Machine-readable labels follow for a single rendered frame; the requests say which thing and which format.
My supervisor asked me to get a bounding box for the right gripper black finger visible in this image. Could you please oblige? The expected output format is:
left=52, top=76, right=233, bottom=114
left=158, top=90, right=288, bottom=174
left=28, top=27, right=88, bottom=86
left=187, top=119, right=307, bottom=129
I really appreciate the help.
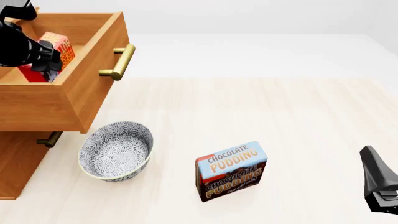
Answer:
left=359, top=145, right=398, bottom=195

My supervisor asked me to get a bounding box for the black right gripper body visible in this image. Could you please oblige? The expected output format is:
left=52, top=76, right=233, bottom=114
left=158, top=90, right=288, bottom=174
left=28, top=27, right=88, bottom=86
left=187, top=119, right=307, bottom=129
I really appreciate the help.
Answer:
left=363, top=185, right=398, bottom=215

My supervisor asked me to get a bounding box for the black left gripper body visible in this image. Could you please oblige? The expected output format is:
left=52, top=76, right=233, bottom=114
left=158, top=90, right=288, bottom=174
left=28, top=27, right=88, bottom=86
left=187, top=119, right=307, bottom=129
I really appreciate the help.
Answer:
left=29, top=39, right=63, bottom=73

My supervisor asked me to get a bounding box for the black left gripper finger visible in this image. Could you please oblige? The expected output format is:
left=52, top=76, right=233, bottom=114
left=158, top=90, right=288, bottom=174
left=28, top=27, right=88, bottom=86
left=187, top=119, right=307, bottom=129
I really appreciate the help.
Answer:
left=41, top=68, right=61, bottom=83

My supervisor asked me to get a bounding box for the red and orange butter box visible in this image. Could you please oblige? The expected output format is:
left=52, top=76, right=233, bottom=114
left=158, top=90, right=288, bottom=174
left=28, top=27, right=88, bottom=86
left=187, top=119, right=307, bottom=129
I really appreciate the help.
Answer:
left=17, top=32, right=76, bottom=83

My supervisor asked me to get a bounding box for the wooden drawer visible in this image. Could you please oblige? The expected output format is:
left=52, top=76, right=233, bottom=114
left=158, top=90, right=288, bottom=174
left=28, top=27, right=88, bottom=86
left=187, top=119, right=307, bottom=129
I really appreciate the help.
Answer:
left=0, top=11, right=132, bottom=135

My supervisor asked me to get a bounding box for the wooden cabinet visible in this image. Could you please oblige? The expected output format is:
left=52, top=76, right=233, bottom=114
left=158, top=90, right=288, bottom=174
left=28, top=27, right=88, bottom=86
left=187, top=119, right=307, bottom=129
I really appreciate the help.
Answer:
left=0, top=131, right=64, bottom=200

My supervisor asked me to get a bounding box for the small black plate on stalk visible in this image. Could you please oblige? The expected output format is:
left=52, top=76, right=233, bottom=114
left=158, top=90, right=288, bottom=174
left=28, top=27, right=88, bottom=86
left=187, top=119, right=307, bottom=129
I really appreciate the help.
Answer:
left=0, top=0, right=39, bottom=22

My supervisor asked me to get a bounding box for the grey floral patterned bowl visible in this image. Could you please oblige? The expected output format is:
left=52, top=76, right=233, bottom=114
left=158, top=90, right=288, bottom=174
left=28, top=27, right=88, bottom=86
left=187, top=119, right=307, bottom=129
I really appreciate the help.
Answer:
left=77, top=121, right=155, bottom=183

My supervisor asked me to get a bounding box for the chocolate pudding box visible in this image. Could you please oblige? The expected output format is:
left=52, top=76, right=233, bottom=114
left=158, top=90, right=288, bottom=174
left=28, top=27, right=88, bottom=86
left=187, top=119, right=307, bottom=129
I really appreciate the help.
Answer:
left=195, top=140, right=269, bottom=203

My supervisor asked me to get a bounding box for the brass drawer handle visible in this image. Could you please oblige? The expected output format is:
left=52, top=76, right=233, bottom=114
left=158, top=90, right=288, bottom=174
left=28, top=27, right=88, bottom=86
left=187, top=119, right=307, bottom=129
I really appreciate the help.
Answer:
left=98, top=43, right=136, bottom=82
left=36, top=131, right=64, bottom=149

